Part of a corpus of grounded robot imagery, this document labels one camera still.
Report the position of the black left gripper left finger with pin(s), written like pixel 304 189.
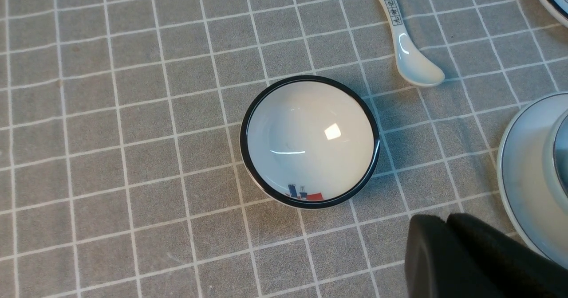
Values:
pixel 436 265

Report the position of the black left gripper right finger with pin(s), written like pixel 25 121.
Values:
pixel 516 270

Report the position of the pale plate thin rim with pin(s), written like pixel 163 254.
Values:
pixel 536 217

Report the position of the pale bowl thin rim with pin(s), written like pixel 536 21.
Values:
pixel 555 161

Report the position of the white bowl black rim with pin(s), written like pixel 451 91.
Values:
pixel 309 142

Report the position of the white spoon with characters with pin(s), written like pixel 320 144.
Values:
pixel 411 64

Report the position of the grey checked tablecloth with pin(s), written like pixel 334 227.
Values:
pixel 120 169

